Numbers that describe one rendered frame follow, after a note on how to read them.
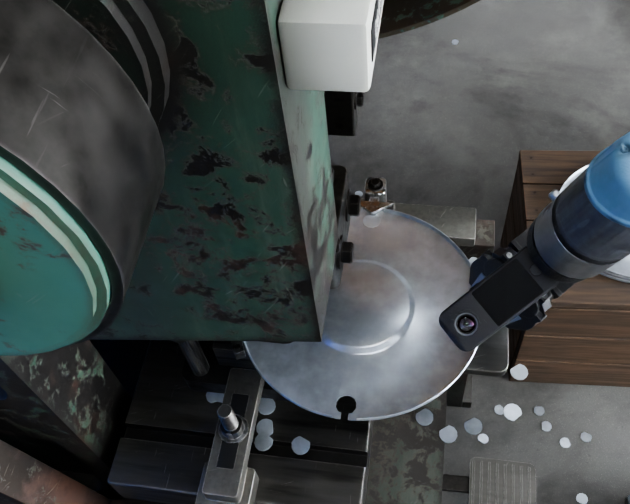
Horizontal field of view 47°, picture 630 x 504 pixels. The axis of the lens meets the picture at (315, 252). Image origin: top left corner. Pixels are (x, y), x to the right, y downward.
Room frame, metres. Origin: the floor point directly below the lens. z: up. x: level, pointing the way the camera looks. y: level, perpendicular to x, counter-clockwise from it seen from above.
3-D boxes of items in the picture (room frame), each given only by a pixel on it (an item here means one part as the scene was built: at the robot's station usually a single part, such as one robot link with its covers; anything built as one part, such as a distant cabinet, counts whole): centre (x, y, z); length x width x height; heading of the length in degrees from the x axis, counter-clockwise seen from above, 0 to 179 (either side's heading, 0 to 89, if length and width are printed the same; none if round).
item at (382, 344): (0.44, -0.04, 0.78); 0.29 x 0.29 x 0.01
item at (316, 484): (0.47, 0.08, 0.68); 0.45 x 0.30 x 0.06; 164
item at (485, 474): (0.44, -0.05, 0.14); 0.59 x 0.10 x 0.05; 74
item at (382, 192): (0.61, -0.09, 0.75); 0.03 x 0.03 x 0.10; 74
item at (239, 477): (0.31, 0.12, 0.76); 0.17 x 0.06 x 0.10; 164
